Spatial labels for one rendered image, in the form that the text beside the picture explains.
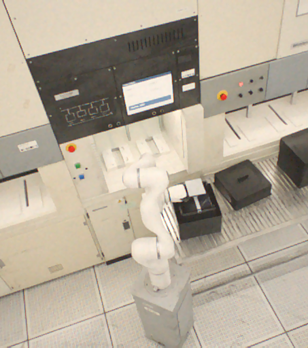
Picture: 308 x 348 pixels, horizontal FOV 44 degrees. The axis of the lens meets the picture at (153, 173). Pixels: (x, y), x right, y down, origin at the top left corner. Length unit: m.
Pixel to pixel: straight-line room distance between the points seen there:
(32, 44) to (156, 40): 0.61
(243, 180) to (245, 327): 1.09
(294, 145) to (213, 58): 0.85
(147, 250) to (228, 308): 1.28
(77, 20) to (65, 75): 0.29
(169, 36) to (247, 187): 1.12
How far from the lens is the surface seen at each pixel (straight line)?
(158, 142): 2.88
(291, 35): 2.46
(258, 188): 2.62
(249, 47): 2.35
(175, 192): 2.29
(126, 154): 2.83
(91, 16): 1.93
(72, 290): 3.32
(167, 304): 2.28
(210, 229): 2.46
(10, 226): 2.75
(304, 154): 2.67
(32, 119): 2.16
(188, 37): 2.13
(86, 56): 2.01
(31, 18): 1.90
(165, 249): 1.96
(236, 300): 3.13
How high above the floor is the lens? 2.84
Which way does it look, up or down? 47 degrees down
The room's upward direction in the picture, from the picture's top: 9 degrees counter-clockwise
